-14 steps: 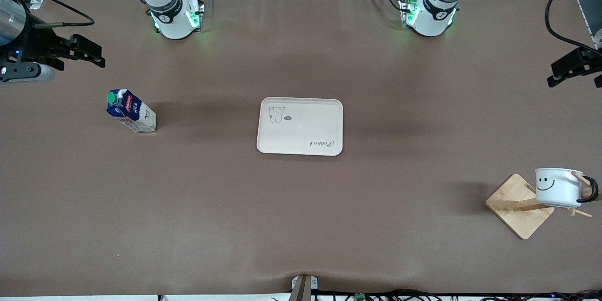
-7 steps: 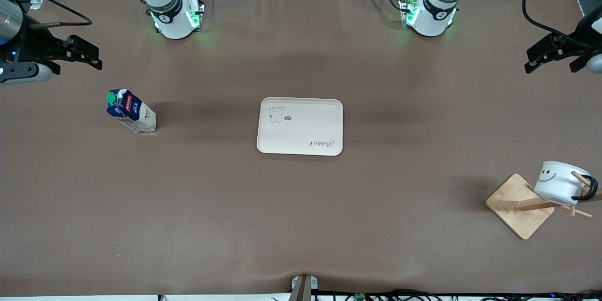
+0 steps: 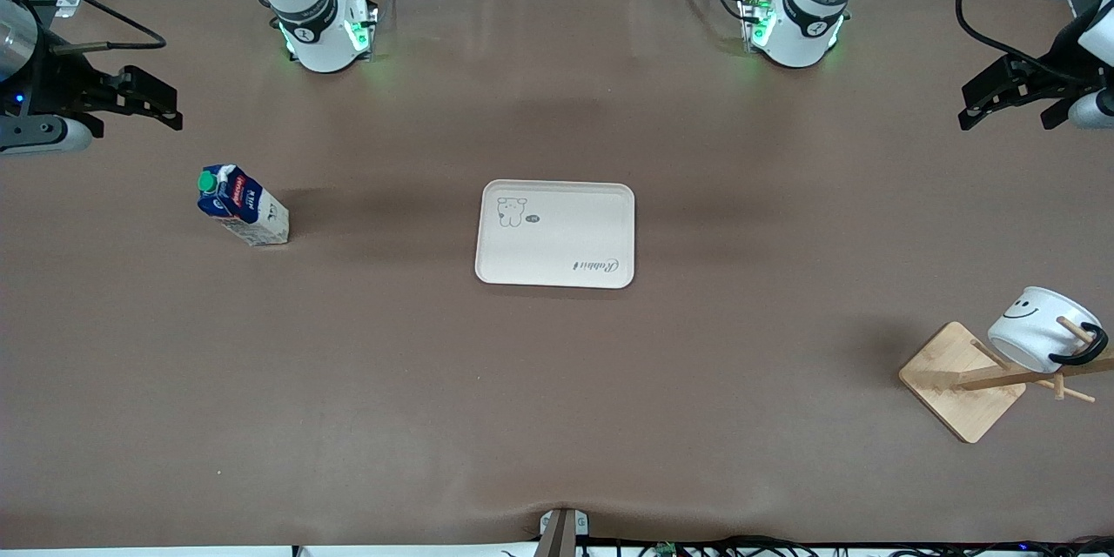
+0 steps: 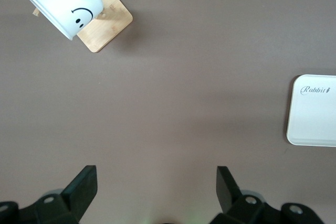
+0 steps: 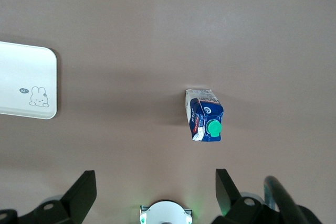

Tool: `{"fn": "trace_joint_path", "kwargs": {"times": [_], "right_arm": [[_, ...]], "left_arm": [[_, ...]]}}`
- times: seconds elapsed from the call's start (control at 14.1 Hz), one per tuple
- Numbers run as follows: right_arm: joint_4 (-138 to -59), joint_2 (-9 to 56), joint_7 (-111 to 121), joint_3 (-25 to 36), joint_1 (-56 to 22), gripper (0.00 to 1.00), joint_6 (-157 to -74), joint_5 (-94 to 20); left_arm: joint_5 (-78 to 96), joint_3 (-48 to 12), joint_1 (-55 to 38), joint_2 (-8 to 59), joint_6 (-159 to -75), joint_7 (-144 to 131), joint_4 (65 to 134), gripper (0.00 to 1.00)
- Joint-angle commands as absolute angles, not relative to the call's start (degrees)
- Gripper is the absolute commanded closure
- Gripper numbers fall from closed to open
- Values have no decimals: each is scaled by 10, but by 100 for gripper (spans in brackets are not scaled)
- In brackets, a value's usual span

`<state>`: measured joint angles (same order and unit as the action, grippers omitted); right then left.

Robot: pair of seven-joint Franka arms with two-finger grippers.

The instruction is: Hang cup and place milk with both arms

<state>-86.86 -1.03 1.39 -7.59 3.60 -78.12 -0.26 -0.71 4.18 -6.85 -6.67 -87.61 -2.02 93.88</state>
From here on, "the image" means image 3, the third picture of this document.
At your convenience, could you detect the blue milk carton green cap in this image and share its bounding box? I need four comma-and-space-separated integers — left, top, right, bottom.
197, 164, 291, 246

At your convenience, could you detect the wooden cup hanging rack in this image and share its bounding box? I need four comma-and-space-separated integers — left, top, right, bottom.
898, 316, 1114, 445

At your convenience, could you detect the cream rectangular plastic tray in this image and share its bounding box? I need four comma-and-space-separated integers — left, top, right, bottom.
474, 180, 636, 289

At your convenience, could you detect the brown table mat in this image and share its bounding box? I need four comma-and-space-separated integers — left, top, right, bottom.
0, 0, 1114, 549

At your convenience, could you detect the metal camera mount clamp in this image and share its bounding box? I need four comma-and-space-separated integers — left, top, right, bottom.
538, 507, 590, 557

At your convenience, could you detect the white smiley cup black handle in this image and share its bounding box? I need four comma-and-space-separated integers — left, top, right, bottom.
987, 286, 1109, 372

